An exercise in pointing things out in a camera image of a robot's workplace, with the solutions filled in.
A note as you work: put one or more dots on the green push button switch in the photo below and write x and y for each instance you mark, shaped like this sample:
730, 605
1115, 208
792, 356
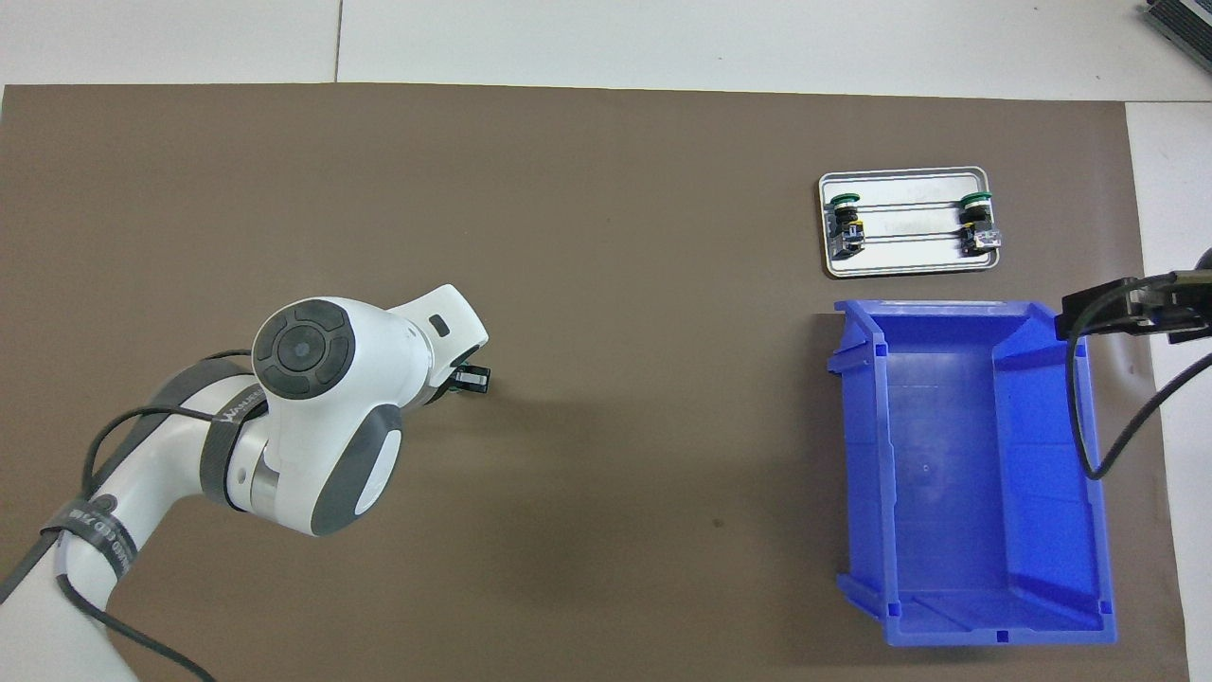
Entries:
977, 223
846, 227

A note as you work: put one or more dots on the grey metal tray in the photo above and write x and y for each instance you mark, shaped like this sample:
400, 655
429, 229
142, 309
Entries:
909, 256

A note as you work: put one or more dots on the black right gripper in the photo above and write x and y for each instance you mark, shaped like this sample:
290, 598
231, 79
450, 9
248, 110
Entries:
1205, 260

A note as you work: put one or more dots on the brown table mat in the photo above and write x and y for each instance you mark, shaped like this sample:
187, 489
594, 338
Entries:
615, 189

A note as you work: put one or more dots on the grey ribbed device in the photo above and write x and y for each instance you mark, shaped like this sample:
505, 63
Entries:
1188, 24

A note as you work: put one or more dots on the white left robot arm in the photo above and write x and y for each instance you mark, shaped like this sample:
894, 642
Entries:
322, 407

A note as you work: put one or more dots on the blue plastic storage bin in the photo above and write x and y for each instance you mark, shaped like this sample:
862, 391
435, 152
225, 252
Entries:
947, 474

